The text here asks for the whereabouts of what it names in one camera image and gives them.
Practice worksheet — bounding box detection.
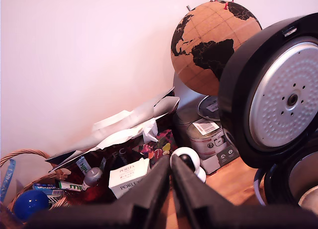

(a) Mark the blue ball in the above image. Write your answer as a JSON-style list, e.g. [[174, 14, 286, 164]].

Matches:
[[12, 189, 50, 221]]

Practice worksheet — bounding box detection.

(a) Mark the dark patterned gift bag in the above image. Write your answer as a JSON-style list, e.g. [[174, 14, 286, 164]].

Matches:
[[44, 89, 181, 205]]

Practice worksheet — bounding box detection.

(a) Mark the blue ribbon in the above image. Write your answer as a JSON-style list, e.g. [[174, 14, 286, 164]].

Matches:
[[0, 159, 16, 203]]

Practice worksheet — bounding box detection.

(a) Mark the black and white patterned box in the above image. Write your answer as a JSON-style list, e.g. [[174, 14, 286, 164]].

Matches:
[[45, 189, 66, 207]]

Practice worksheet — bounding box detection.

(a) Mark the metal tin with barcode label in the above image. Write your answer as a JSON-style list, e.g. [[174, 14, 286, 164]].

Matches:
[[186, 119, 240, 175]]

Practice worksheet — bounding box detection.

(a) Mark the cork world globe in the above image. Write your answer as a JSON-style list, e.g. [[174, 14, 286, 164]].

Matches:
[[170, 0, 263, 108]]

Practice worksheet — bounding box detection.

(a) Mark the grey metal tin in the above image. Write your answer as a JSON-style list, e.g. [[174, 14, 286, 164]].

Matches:
[[173, 107, 199, 147]]

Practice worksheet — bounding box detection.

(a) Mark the white tissue paper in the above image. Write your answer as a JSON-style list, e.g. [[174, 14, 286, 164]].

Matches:
[[92, 109, 159, 151]]

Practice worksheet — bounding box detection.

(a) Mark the green and white tube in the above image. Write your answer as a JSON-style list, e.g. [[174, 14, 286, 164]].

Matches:
[[75, 156, 88, 175], [55, 180, 86, 191]]

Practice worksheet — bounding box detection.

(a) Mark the blue flat box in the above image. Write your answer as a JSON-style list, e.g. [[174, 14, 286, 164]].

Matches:
[[32, 183, 66, 191]]

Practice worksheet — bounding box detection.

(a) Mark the white Porlex box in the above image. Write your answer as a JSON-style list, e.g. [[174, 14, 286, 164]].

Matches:
[[108, 158, 151, 199]]

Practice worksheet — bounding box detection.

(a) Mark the wicker basket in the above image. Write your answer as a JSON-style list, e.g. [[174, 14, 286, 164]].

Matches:
[[0, 149, 73, 229]]

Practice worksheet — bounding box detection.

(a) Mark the red fabric pouch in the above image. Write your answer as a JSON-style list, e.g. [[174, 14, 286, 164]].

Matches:
[[80, 185, 111, 204]]

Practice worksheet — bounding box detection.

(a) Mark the grey bottle with cap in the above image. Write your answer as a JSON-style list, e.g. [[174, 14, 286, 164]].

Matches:
[[82, 167, 103, 188]]

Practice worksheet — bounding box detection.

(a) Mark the black rice cooker body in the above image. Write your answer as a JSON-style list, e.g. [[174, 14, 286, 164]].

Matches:
[[253, 137, 318, 208]]

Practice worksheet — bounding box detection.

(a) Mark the round tin with dark lid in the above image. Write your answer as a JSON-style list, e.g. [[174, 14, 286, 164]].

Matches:
[[197, 95, 222, 122]]

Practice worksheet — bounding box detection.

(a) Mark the white round security camera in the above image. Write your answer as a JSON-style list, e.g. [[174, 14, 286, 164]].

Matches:
[[170, 147, 207, 184]]

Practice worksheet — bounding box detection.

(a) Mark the black rice cooker lid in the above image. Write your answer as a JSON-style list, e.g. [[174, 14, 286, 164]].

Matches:
[[218, 12, 318, 169]]

